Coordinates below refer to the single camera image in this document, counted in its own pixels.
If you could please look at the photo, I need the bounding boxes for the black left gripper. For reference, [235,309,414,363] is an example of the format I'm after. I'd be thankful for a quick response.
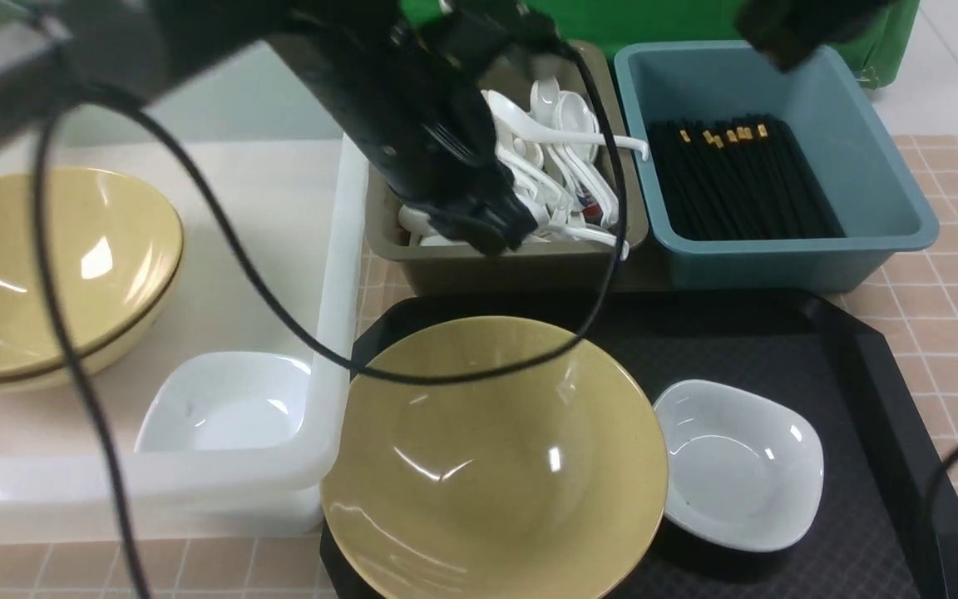
[379,125,537,255]

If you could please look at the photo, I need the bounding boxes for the yellow noodle bowl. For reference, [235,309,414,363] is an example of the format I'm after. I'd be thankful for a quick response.
[320,341,669,598]

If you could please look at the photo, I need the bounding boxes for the white square sauce dish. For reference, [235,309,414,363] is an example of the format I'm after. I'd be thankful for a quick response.
[654,379,825,553]

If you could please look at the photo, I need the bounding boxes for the white spoon blue tip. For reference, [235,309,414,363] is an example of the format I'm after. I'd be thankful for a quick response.
[558,144,620,230]

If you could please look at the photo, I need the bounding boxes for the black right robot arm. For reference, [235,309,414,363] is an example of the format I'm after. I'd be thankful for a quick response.
[733,1,894,72]

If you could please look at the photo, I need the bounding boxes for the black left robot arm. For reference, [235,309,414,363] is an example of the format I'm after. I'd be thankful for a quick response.
[0,1,556,255]

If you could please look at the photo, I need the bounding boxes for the yellow bowl upper in tub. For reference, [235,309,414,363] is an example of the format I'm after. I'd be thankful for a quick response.
[0,167,185,379]

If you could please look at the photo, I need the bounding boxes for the yellow bowl in tub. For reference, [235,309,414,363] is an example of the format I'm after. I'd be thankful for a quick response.
[0,167,185,379]
[0,250,185,394]

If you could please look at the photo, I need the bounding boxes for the yellow bowl lower in tub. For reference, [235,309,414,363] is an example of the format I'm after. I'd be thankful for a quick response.
[0,250,185,394]

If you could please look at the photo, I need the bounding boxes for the olive plastic spoon bin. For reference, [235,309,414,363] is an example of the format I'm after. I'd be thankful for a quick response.
[365,39,649,295]

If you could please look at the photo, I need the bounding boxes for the black chopsticks pile in bin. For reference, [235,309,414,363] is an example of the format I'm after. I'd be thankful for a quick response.
[646,114,845,241]

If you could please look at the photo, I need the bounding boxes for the white square dish in tub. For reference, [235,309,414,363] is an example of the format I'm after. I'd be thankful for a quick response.
[134,350,311,453]

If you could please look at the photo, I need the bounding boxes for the large white plastic tub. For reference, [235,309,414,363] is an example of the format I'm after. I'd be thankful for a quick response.
[0,47,368,545]

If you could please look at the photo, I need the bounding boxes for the blue plastic chopstick bin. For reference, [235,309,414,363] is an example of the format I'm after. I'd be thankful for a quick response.
[615,41,939,295]

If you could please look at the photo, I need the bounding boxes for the black plastic serving tray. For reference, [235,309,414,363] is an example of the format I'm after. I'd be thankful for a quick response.
[319,289,958,599]

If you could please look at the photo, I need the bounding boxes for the white spoon long handle right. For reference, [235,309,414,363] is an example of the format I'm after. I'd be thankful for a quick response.
[482,90,607,151]

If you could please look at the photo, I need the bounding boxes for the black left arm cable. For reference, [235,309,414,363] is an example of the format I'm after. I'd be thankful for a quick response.
[30,33,631,599]

